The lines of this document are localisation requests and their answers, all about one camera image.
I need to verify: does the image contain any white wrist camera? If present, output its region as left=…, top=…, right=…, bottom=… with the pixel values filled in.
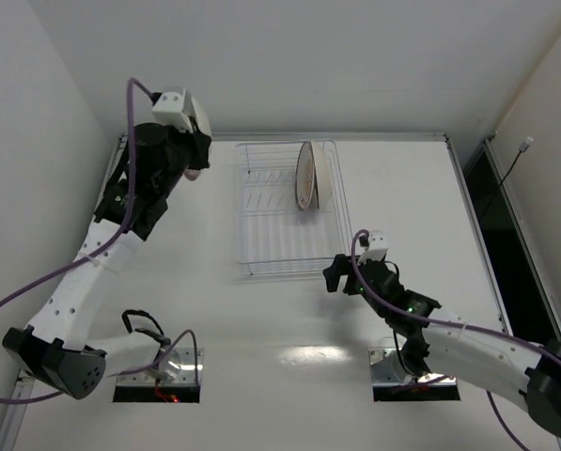
left=358, top=230, right=389, bottom=265
left=151, top=88, right=192, bottom=131

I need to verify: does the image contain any black cable white plug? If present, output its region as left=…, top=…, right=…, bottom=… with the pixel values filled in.
left=481, top=135, right=534, bottom=215

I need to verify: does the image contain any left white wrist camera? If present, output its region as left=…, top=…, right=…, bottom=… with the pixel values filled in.
left=151, top=88, right=192, bottom=131

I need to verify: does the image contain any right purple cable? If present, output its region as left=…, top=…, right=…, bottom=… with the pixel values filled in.
left=351, top=228, right=561, bottom=451

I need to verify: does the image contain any sunburst pattern plate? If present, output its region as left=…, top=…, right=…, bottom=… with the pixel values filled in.
left=295, top=141, right=315, bottom=210

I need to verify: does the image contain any metal base plate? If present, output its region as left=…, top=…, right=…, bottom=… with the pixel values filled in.
left=368, top=346, right=457, bottom=388
left=116, top=348, right=204, bottom=388

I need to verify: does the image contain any floral orange-rim plate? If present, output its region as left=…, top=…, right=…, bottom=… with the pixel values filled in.
left=310, top=141, right=333, bottom=210
left=184, top=98, right=212, bottom=181

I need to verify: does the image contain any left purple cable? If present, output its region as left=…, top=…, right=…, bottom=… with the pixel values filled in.
left=0, top=77, right=201, bottom=405

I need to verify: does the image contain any purple cable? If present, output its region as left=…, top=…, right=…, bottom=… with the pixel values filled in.
left=351, top=228, right=561, bottom=451
left=0, top=77, right=201, bottom=405

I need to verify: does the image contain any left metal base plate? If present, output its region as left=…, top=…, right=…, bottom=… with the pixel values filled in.
left=116, top=348, right=204, bottom=388

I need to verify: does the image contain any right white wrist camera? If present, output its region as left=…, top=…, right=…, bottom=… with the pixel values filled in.
left=358, top=230, right=389, bottom=265

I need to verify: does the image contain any white wire dish rack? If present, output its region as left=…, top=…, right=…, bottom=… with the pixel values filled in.
left=235, top=140, right=351, bottom=278

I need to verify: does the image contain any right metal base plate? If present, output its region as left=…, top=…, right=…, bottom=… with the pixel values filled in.
left=368, top=346, right=457, bottom=388

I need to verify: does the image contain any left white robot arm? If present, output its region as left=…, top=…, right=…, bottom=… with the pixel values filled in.
left=2, top=123, right=211, bottom=399

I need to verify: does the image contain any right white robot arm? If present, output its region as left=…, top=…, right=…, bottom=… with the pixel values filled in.
left=323, top=254, right=561, bottom=439

